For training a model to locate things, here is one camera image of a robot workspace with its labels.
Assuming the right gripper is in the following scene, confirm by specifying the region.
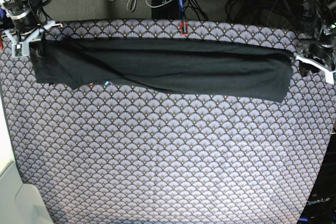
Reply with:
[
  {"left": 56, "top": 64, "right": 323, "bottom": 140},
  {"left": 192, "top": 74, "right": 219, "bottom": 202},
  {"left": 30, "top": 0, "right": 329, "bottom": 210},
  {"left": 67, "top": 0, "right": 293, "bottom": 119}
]
[{"left": 13, "top": 16, "right": 39, "bottom": 42}]

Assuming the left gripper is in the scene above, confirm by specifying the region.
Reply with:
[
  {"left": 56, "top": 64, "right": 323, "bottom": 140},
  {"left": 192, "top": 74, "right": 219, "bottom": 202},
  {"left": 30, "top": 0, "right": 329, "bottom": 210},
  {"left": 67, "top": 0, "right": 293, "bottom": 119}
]
[{"left": 299, "top": 41, "right": 335, "bottom": 70}]

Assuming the dark grey T-shirt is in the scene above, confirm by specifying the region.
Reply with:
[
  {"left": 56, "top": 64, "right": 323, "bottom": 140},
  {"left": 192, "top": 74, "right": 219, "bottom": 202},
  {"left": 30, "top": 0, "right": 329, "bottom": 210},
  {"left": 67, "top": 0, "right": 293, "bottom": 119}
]
[{"left": 30, "top": 39, "right": 293, "bottom": 102}]

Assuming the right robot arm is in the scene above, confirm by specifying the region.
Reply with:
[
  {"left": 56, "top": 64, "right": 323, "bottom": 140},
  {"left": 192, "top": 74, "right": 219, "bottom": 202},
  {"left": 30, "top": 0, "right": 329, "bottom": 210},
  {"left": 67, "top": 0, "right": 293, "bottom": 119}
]
[{"left": 1, "top": 0, "right": 51, "bottom": 40}]

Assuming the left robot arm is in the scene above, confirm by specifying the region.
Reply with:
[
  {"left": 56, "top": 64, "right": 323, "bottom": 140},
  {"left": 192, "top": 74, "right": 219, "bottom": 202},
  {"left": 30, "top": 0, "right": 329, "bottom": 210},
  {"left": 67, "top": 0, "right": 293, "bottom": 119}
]
[{"left": 282, "top": 0, "right": 335, "bottom": 71}]

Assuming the red clamp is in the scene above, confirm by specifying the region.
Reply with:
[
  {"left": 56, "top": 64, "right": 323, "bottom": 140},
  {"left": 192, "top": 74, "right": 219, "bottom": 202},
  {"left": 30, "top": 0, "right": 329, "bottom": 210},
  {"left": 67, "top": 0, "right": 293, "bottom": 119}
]
[{"left": 180, "top": 20, "right": 188, "bottom": 36}]

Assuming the black OpenArm box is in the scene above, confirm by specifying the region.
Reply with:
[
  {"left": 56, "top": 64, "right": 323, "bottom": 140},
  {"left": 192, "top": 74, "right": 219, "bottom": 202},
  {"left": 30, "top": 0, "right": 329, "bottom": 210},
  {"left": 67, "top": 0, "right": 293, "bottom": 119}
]
[{"left": 298, "top": 133, "right": 335, "bottom": 223}]

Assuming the fan patterned tablecloth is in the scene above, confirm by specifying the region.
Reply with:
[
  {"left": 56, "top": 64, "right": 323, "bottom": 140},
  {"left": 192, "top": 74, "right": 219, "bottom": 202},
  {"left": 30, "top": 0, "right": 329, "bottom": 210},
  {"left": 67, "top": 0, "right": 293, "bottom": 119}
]
[{"left": 0, "top": 18, "right": 336, "bottom": 224}]

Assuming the white plastic bin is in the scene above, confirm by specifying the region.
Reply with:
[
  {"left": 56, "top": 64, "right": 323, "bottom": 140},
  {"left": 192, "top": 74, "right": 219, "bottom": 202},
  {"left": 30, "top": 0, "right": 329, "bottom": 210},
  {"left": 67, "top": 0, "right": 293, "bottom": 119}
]
[{"left": 1, "top": 162, "right": 53, "bottom": 223}]

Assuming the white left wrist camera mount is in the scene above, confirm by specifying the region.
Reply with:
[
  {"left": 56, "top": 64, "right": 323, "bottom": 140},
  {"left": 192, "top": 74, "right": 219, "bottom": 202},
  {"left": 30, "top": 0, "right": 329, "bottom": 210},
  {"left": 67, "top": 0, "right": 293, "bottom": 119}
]
[{"left": 296, "top": 55, "right": 335, "bottom": 85}]

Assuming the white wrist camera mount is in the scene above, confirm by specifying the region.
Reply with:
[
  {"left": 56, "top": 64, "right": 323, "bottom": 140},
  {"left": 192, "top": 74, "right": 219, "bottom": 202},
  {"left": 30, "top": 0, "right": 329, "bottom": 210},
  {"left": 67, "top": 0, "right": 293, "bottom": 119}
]
[
  {"left": 296, "top": 55, "right": 335, "bottom": 85},
  {"left": 2, "top": 20, "right": 63, "bottom": 58}
]

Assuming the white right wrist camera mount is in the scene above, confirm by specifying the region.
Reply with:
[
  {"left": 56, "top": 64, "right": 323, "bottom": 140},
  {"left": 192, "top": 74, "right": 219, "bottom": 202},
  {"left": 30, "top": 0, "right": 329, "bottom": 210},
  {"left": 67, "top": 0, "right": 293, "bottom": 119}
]
[{"left": 2, "top": 20, "right": 63, "bottom": 58}]

